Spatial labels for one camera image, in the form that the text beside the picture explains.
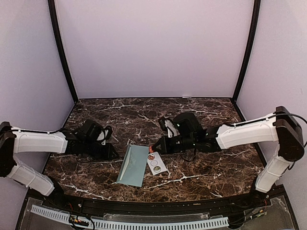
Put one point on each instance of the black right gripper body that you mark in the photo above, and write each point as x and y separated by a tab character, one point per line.
185	143

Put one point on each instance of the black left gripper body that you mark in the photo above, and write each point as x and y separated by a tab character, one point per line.
90	149

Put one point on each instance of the white sticker sheet with seals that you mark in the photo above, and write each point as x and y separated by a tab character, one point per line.
155	163

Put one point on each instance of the blue-grey envelope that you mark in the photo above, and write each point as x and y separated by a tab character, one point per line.
134	173

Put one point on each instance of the cream letter paper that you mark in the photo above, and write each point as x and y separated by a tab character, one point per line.
125	162

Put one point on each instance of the white-sleeved right robot arm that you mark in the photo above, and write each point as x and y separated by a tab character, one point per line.
281	129

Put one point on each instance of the white-sleeved robot arm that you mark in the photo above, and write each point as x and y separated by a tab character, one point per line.
281	129
21	158

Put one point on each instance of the white-sleeved left robot arm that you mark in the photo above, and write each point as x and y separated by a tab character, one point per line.
21	158

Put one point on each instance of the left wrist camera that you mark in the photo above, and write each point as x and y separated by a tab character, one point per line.
93	131

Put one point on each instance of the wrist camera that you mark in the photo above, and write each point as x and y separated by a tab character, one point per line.
93	131
182	124

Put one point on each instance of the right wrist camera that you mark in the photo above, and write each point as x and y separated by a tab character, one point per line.
182	124

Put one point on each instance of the black front rail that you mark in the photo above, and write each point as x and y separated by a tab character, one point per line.
277	198

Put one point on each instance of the white slotted cable duct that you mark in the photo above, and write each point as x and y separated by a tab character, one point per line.
132	222

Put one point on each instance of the right black frame post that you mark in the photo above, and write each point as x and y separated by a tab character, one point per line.
248	50

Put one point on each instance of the black frame post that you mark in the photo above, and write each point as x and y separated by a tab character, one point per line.
248	50
60	48

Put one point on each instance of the left black frame post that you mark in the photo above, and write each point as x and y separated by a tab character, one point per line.
60	48

